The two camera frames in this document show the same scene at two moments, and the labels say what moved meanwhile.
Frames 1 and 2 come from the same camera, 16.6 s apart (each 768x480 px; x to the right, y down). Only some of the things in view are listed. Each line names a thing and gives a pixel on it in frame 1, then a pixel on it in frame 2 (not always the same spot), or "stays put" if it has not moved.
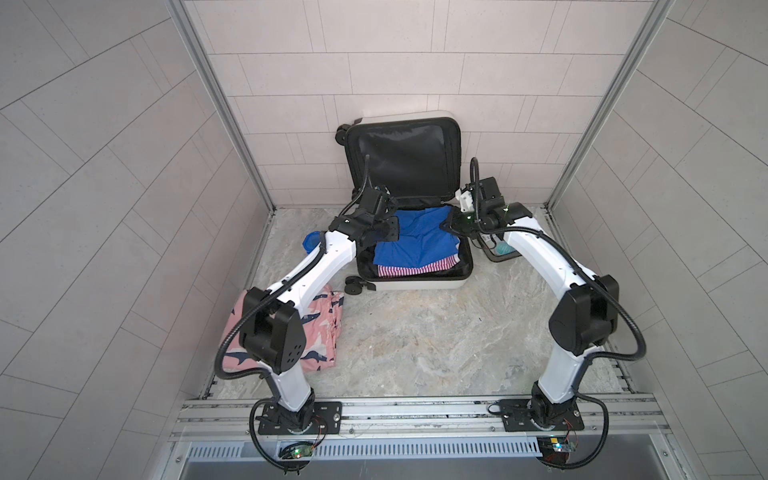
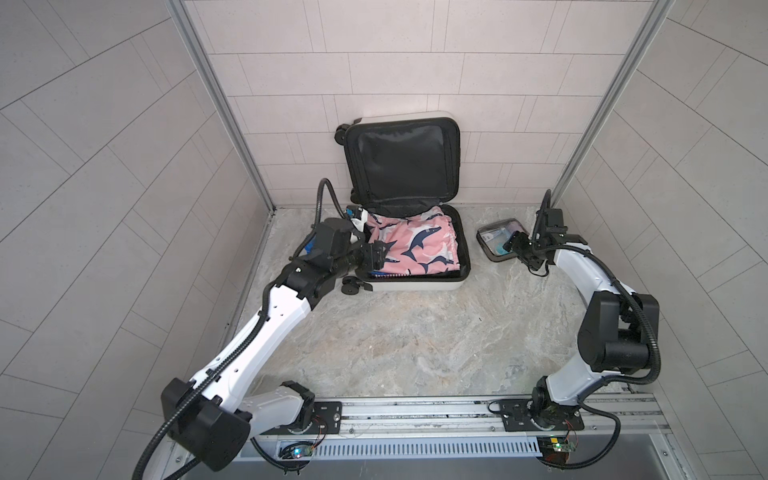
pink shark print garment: x=320 y=320 to x=424 y=244
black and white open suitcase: x=413 y=160 stays put
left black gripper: x=392 y=235 to x=367 y=256
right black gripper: x=452 y=223 to x=516 y=241
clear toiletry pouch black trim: x=497 y=250 stays put
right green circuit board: x=555 y=449 stays put
